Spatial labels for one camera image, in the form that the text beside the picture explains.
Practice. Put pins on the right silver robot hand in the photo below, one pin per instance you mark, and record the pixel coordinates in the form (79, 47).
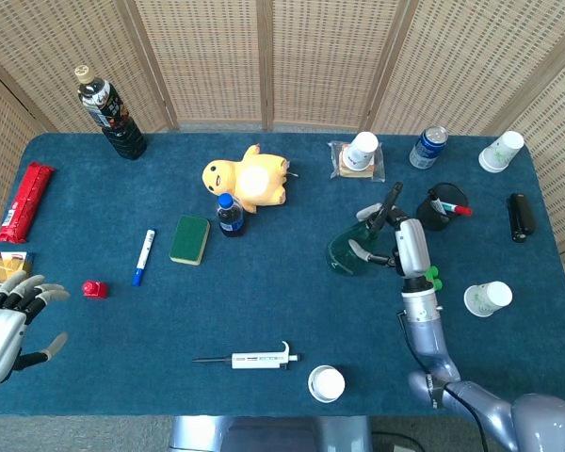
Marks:
(413, 249)

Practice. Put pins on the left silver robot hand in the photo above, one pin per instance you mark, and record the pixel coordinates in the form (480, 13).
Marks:
(0, 339)

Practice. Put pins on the green spray bottle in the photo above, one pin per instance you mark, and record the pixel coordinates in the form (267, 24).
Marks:
(341, 258)

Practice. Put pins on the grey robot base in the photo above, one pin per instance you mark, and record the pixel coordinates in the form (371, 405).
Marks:
(273, 435)

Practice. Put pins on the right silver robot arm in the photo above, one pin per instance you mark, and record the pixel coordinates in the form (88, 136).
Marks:
(428, 339)

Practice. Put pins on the small blue-capped cola bottle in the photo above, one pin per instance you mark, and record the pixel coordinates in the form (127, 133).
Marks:
(230, 219)

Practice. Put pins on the large dark tea bottle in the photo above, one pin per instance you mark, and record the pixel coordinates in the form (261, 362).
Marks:
(117, 127)

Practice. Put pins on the green toy block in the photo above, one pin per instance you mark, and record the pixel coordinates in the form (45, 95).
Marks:
(434, 273)

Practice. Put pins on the black mesh pen holder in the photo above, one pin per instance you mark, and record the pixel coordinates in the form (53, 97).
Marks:
(428, 219)

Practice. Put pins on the black capped marker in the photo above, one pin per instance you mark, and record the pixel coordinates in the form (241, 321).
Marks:
(437, 202)

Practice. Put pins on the red capped marker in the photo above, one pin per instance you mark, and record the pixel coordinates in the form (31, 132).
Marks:
(461, 210)

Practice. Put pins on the yellow gold carton box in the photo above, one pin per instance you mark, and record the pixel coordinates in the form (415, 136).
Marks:
(4, 266)

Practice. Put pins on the paper cup green print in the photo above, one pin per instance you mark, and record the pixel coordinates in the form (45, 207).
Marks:
(500, 153)
(485, 299)

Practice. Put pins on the plastic wrapped bread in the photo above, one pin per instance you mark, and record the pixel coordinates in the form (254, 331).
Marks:
(379, 165)

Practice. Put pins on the blue soda can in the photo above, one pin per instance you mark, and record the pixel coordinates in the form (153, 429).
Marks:
(426, 150)

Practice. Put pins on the red toy block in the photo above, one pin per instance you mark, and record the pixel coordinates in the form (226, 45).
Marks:
(95, 290)

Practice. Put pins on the paper cup with blue label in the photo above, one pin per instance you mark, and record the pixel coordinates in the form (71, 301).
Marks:
(361, 150)

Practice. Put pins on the black stapler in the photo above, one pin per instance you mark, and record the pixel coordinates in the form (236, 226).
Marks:
(521, 217)

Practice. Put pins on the red snack package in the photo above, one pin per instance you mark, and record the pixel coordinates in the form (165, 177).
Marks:
(24, 202)

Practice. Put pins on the paper cup blue flower print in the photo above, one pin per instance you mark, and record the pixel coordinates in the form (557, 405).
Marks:
(327, 383)

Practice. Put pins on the blue carpet table cover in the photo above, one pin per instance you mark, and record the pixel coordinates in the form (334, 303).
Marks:
(263, 311)

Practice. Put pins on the blue whiteboard marker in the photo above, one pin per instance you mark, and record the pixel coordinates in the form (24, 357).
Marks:
(144, 254)

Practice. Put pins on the yellow plush toy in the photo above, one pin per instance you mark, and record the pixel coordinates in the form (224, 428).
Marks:
(256, 181)

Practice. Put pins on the white pipette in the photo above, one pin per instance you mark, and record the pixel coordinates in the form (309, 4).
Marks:
(259, 360)

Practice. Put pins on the green yellow sponge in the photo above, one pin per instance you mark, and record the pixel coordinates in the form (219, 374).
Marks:
(189, 239)

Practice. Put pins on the wicker folding screen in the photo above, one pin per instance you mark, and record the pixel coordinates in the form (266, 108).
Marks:
(207, 56)

